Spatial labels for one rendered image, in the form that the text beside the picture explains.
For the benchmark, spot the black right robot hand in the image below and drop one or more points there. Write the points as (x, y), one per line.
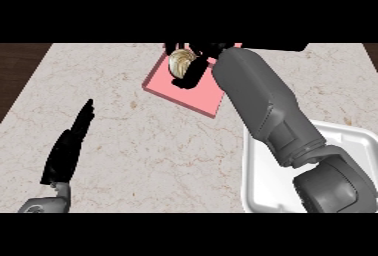
(194, 71)

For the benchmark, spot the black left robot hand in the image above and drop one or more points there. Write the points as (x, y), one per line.
(67, 153)

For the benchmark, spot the cream frosted cupcake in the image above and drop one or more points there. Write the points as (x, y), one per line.
(179, 63)

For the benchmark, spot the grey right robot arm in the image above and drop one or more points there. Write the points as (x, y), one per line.
(275, 123)

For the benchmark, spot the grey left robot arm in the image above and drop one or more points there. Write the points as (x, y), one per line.
(49, 201)

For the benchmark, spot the pink square tray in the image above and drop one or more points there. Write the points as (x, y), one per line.
(197, 90)

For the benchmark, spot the white tray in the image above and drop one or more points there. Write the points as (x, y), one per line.
(264, 186)

